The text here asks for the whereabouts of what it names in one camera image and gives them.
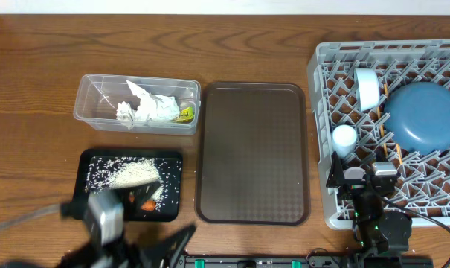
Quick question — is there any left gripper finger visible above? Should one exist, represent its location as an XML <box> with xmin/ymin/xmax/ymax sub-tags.
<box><xmin>142</xmin><ymin>224</ymin><xmax>196</xmax><ymax>268</ymax></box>
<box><xmin>114</xmin><ymin>181</ymin><xmax>161</xmax><ymax>208</ymax></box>

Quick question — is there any orange carrot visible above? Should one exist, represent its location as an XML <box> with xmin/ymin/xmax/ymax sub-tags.
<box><xmin>129</xmin><ymin>192</ymin><xmax>156</xmax><ymax>211</ymax></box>

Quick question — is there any wooden chopstick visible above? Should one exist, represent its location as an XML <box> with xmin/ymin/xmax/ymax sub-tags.
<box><xmin>383</xmin><ymin>83</ymin><xmax>402</xmax><ymax>166</ymax></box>
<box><xmin>376</xmin><ymin>106</ymin><xmax>388</xmax><ymax>158</ymax></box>

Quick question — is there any light blue cup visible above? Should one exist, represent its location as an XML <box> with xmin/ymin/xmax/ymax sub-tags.
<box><xmin>332</xmin><ymin>124</ymin><xmax>357</xmax><ymax>159</ymax></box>

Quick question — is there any dark blue plate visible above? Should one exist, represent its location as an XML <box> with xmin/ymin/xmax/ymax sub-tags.
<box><xmin>385</xmin><ymin>82</ymin><xmax>450</xmax><ymax>155</ymax></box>

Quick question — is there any light blue rice bowl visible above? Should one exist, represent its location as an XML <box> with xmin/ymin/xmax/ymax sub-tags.
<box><xmin>354</xmin><ymin>68</ymin><xmax>380</xmax><ymax>112</ymax></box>

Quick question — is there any large white tissue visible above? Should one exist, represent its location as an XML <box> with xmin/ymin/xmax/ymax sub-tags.
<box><xmin>127</xmin><ymin>80</ymin><xmax>180</xmax><ymax>122</ymax></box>

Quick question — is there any foil snack wrapper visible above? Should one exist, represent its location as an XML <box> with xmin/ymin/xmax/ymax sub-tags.
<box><xmin>173</xmin><ymin>106</ymin><xmax>195</xmax><ymax>123</ymax></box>

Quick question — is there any pink cup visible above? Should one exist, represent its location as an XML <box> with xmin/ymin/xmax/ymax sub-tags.
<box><xmin>344</xmin><ymin>167</ymin><xmax>365</xmax><ymax>179</ymax></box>

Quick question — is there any small white tissue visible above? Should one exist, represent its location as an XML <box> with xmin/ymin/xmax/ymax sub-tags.
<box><xmin>116</xmin><ymin>101</ymin><xmax>135</xmax><ymax>130</ymax></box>

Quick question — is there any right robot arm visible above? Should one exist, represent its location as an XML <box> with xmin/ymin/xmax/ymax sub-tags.
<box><xmin>326</xmin><ymin>152</ymin><xmax>412</xmax><ymax>267</ymax></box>

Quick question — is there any grey dishwasher rack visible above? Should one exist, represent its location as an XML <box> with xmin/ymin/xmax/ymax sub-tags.
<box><xmin>307</xmin><ymin>39</ymin><xmax>450</xmax><ymax>229</ymax></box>

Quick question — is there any black plastic tray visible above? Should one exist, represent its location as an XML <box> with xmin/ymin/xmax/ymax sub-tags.
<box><xmin>73</xmin><ymin>147</ymin><xmax>183</xmax><ymax>222</ymax></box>

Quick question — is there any spilled white rice pile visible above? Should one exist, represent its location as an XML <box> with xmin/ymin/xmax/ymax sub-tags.
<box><xmin>86</xmin><ymin>156</ymin><xmax>182</xmax><ymax>217</ymax></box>

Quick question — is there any brown serving tray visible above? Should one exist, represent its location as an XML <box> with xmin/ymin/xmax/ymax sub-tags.
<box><xmin>196</xmin><ymin>82</ymin><xmax>310</xmax><ymax>226</ymax></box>

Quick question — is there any clear plastic bin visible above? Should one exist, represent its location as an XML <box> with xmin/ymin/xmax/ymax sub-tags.
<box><xmin>74</xmin><ymin>74</ymin><xmax>201</xmax><ymax>135</ymax></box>

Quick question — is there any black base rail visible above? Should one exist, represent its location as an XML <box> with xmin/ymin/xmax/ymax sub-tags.
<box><xmin>176</xmin><ymin>254</ymin><xmax>434</xmax><ymax>268</ymax></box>

